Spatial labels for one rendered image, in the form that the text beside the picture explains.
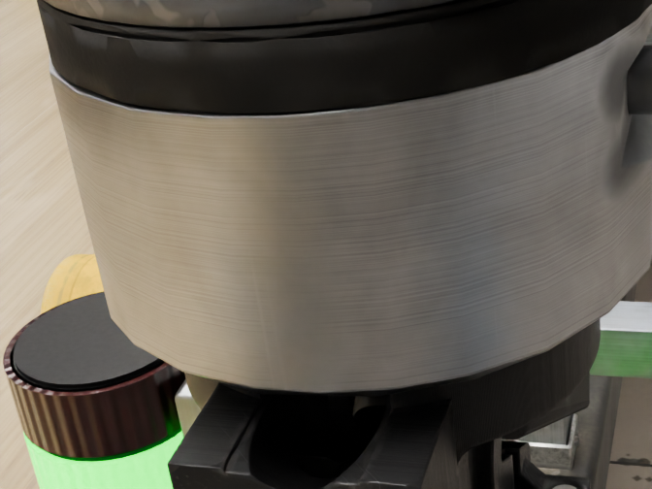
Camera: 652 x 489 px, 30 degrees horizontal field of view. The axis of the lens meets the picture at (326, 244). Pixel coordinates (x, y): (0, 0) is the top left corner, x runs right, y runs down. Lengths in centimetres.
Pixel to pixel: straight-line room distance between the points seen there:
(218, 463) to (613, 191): 7
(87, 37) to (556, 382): 9
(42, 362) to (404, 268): 23
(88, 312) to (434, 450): 24
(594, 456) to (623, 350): 34
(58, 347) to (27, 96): 95
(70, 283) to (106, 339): 37
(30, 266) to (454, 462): 78
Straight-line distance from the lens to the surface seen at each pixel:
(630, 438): 216
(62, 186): 108
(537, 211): 16
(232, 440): 17
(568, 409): 29
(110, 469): 37
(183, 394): 35
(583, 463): 98
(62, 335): 38
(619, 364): 67
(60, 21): 16
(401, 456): 17
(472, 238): 15
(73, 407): 36
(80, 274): 74
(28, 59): 144
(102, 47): 16
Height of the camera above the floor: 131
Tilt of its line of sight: 27 degrees down
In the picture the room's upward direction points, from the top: 8 degrees counter-clockwise
